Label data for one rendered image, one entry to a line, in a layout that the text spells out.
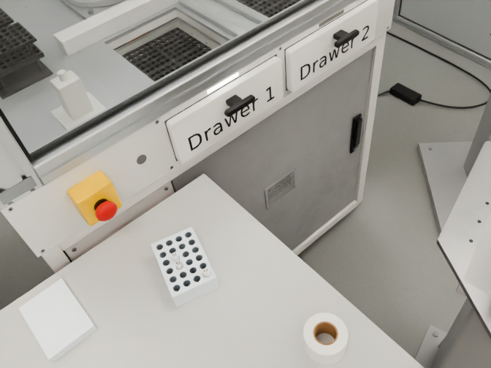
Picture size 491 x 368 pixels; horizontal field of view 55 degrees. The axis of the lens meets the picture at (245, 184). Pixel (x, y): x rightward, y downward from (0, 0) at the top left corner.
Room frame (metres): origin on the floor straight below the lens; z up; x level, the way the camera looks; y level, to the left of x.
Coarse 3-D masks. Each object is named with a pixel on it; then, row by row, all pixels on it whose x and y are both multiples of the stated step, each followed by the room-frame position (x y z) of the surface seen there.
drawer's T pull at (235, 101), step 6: (234, 96) 0.77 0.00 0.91; (252, 96) 0.76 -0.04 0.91; (228, 102) 0.75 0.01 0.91; (234, 102) 0.75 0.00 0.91; (240, 102) 0.75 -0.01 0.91; (246, 102) 0.75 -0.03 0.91; (228, 108) 0.73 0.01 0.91; (234, 108) 0.73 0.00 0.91; (240, 108) 0.74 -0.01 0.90; (228, 114) 0.72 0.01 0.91
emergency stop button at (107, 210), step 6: (102, 204) 0.55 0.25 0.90; (108, 204) 0.55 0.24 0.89; (114, 204) 0.55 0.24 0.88; (96, 210) 0.54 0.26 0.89; (102, 210) 0.54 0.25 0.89; (108, 210) 0.54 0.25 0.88; (114, 210) 0.55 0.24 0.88; (96, 216) 0.53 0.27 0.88; (102, 216) 0.53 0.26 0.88; (108, 216) 0.54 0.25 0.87
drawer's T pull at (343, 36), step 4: (336, 32) 0.94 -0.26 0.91; (340, 32) 0.94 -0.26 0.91; (344, 32) 0.94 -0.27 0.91; (352, 32) 0.93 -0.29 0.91; (356, 32) 0.93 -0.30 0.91; (336, 36) 0.93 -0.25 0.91; (340, 36) 0.92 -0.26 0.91; (344, 36) 0.92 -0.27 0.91; (348, 36) 0.92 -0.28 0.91; (352, 36) 0.92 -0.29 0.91; (356, 36) 0.93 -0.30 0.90; (340, 40) 0.91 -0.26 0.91; (344, 40) 0.91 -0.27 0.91; (348, 40) 0.91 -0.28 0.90; (336, 44) 0.90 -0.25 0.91; (340, 44) 0.90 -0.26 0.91
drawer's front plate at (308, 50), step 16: (368, 0) 1.03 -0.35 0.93; (352, 16) 0.97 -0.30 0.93; (368, 16) 1.01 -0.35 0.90; (320, 32) 0.92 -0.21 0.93; (368, 32) 1.01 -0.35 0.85; (288, 48) 0.88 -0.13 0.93; (304, 48) 0.89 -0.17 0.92; (320, 48) 0.92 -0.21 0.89; (336, 48) 0.95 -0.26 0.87; (352, 48) 0.98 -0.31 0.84; (288, 64) 0.87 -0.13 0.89; (304, 64) 0.89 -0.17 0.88; (288, 80) 0.87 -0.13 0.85; (304, 80) 0.89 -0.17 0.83
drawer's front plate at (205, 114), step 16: (272, 64) 0.83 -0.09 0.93; (240, 80) 0.79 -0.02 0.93; (256, 80) 0.81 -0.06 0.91; (272, 80) 0.83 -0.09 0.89; (208, 96) 0.76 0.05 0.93; (224, 96) 0.76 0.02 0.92; (240, 96) 0.78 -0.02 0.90; (256, 96) 0.81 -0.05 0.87; (272, 96) 0.83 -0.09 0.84; (192, 112) 0.72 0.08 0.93; (208, 112) 0.74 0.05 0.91; (256, 112) 0.80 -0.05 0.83; (176, 128) 0.70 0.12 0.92; (192, 128) 0.71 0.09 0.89; (208, 128) 0.73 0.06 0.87; (224, 128) 0.75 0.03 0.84; (176, 144) 0.69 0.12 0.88; (192, 144) 0.71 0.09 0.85; (208, 144) 0.73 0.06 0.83
